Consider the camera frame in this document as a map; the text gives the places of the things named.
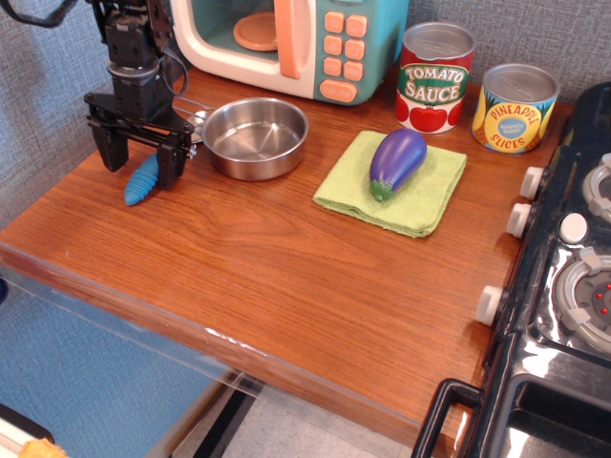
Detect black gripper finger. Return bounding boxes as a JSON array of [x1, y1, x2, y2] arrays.
[[91, 121, 129, 172], [157, 144, 186, 190]]

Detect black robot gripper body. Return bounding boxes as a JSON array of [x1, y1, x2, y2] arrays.
[[84, 66, 194, 154]]

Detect blue handled metal spoon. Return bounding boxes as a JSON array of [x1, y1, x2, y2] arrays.
[[123, 110, 210, 206]]

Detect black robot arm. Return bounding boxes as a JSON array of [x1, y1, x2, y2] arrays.
[[85, 1, 195, 190]]

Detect yellow green folded cloth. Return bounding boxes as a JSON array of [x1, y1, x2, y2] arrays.
[[313, 131, 467, 238]]

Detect small steel pan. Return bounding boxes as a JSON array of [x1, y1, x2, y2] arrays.
[[177, 97, 309, 181]]

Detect teal toy microwave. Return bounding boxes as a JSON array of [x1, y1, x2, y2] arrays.
[[171, 1, 409, 106]]

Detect purple toy eggplant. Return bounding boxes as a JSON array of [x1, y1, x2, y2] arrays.
[[369, 128, 428, 202]]

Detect tomato sauce can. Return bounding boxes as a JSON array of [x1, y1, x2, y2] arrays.
[[395, 22, 476, 134]]

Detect orange object at corner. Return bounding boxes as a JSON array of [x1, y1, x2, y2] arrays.
[[0, 403, 68, 458]]

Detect white stove knob lower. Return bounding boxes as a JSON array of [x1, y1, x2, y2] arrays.
[[475, 285, 503, 326]]

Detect white stove knob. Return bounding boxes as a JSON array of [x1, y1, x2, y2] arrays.
[[475, 285, 503, 326], [506, 203, 532, 239], [519, 167, 544, 200]]

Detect pineapple slices can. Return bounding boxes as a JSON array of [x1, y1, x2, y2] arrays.
[[472, 63, 560, 155]]

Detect white stove knob middle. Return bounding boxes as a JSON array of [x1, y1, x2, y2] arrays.
[[506, 203, 532, 239]]

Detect white stove knob upper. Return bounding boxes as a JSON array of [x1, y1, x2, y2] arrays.
[[519, 167, 544, 200]]

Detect black toy stove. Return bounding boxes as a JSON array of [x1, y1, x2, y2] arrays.
[[412, 83, 610, 457]]

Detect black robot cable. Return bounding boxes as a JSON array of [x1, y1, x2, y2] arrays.
[[0, 0, 77, 29]]

